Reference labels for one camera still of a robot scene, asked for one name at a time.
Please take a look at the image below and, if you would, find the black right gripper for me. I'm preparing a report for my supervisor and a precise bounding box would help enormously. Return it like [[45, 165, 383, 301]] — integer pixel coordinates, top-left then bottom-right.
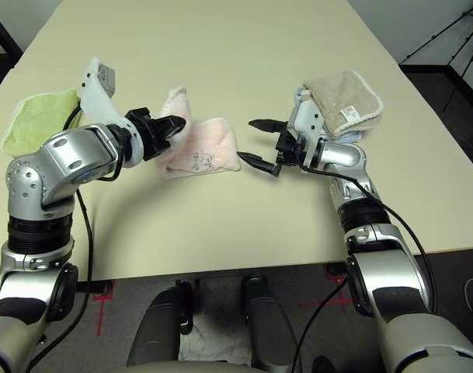
[[238, 119, 310, 177]]

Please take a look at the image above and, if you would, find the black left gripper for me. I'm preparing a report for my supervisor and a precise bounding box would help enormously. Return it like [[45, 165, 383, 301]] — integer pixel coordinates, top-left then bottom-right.
[[123, 107, 188, 162]]

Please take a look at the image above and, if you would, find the pink towel with white trim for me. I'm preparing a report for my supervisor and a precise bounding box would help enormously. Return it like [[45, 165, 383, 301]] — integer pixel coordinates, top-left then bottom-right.
[[155, 87, 242, 180]]

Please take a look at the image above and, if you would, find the light blue folded towel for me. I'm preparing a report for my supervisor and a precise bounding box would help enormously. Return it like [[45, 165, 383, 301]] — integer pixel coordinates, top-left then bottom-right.
[[294, 88, 363, 143]]

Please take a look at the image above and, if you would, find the beige folded towel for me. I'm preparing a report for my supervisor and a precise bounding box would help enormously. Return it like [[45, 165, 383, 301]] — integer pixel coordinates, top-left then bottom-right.
[[301, 70, 384, 138]]

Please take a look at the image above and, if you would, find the green folded towel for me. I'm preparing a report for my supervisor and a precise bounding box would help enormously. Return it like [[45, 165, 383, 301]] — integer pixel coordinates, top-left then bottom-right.
[[0, 88, 82, 157]]

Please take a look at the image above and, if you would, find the white barcode label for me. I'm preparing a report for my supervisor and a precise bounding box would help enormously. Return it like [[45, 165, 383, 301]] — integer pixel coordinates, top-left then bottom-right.
[[339, 104, 363, 124]]

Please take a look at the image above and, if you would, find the red floor tape cross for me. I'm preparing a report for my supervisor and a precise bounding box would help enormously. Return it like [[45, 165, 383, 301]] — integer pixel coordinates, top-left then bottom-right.
[[94, 281, 115, 337], [300, 267, 356, 314]]

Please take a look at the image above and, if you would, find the grey right robot leg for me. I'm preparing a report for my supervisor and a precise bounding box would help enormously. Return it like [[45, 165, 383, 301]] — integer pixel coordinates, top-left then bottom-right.
[[242, 275, 303, 372]]

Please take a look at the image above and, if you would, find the grey robot leg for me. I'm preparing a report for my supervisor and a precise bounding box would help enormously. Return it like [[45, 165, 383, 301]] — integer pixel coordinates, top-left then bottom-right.
[[126, 287, 193, 368], [242, 275, 303, 372]]

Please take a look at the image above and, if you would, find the grey left robot leg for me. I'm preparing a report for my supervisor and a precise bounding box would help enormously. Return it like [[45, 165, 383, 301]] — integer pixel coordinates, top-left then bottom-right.
[[126, 287, 193, 368]]

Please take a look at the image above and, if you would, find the black tripod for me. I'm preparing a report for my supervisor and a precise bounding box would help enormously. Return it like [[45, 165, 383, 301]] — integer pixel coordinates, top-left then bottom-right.
[[398, 7, 473, 113]]

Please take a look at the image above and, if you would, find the beige robot torso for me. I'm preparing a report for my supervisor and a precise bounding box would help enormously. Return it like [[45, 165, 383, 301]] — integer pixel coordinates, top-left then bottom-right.
[[115, 360, 260, 373]]

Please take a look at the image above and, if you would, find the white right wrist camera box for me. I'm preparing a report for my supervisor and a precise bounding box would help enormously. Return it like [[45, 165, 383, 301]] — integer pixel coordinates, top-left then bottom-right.
[[288, 99, 326, 166]]

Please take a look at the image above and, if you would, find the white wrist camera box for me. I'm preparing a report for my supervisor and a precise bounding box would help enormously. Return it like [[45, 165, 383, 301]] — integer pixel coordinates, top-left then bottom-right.
[[288, 99, 326, 166], [76, 57, 146, 168]]

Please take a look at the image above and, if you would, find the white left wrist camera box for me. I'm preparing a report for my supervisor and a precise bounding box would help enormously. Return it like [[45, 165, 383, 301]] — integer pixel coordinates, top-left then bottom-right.
[[76, 57, 146, 168]]

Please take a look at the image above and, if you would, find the black table frame bar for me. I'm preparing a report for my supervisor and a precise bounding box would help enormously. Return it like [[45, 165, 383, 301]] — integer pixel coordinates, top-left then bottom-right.
[[75, 281, 109, 295]]

